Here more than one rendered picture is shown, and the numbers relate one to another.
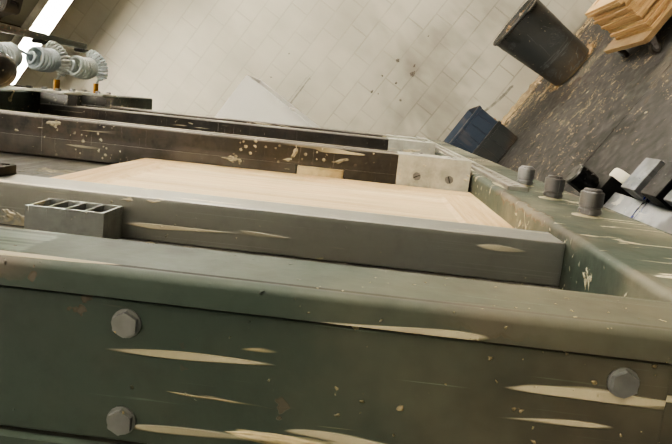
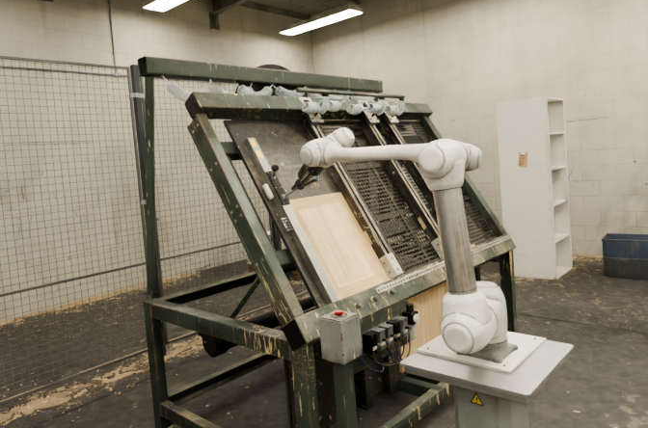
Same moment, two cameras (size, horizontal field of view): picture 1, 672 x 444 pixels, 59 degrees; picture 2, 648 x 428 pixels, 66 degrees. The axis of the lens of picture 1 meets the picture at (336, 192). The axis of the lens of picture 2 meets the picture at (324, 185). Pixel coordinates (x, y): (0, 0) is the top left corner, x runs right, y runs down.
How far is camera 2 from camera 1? 199 cm
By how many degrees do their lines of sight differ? 35
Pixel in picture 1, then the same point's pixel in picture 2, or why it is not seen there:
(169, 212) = (296, 236)
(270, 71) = (588, 92)
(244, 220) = (303, 249)
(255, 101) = (536, 115)
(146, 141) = (343, 189)
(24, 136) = not seen: hidden behind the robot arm
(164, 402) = (259, 267)
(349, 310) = (275, 279)
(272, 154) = (363, 222)
